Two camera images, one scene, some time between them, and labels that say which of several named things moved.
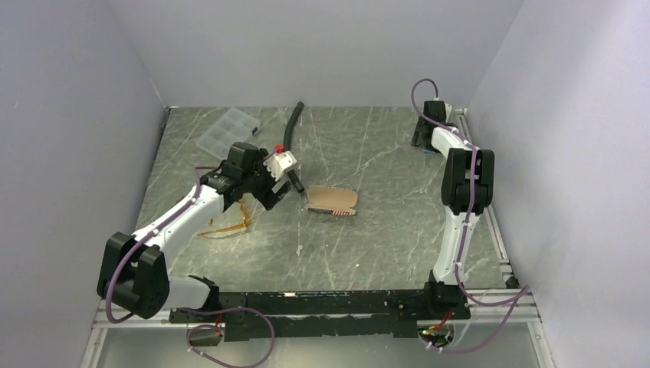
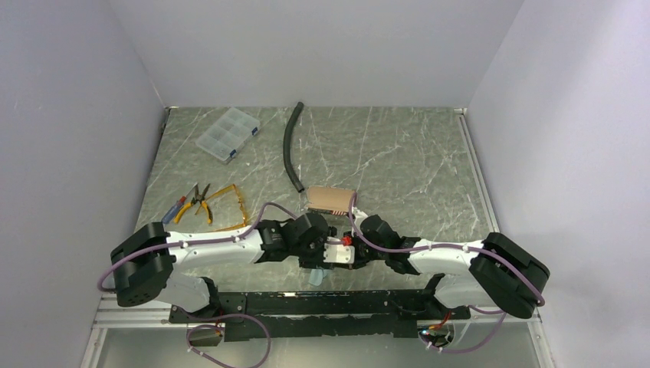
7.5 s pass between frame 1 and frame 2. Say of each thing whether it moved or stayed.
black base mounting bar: stayed
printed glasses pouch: stayed
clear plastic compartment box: stayed
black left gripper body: moved
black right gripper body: moved
